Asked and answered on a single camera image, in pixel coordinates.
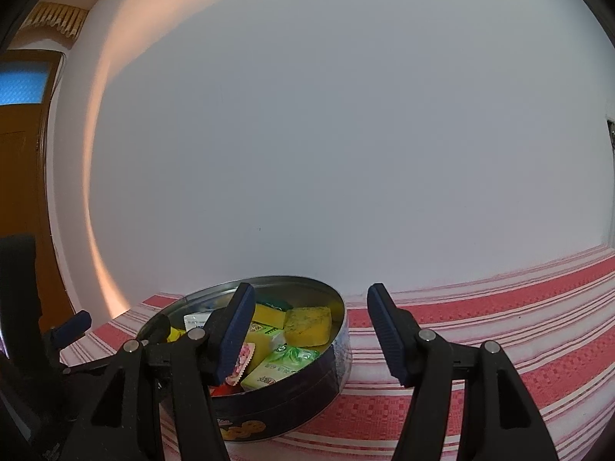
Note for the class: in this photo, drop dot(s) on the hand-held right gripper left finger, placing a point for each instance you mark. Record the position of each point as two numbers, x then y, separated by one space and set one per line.
235 341

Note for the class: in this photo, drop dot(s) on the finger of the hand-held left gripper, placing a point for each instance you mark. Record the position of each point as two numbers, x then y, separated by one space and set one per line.
74 325
161 330

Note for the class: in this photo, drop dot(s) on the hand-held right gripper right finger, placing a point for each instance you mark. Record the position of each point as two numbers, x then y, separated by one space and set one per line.
389 341

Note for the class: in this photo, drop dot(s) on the yellow packet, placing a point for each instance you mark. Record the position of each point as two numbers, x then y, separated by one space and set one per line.
175 333

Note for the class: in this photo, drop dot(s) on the yellow drink carton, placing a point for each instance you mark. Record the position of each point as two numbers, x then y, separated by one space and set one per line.
259 330

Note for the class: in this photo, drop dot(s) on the red sachet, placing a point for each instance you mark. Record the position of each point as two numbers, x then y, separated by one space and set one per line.
226 389

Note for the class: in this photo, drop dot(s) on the green tissue pack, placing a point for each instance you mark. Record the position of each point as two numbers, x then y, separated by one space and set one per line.
283 365

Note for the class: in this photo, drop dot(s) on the round blue cookie tin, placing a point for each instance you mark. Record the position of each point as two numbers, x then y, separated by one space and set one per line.
298 403

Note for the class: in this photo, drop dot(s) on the red striped tablecloth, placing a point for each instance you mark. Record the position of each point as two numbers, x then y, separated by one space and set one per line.
480 307

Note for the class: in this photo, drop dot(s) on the brown wooden door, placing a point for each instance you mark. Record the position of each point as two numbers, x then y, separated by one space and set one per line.
24 177

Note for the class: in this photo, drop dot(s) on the blue glass window pane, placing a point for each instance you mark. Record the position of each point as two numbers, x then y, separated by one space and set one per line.
24 86

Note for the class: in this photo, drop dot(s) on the yellow tasselled valance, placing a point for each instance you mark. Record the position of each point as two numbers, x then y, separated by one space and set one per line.
55 18

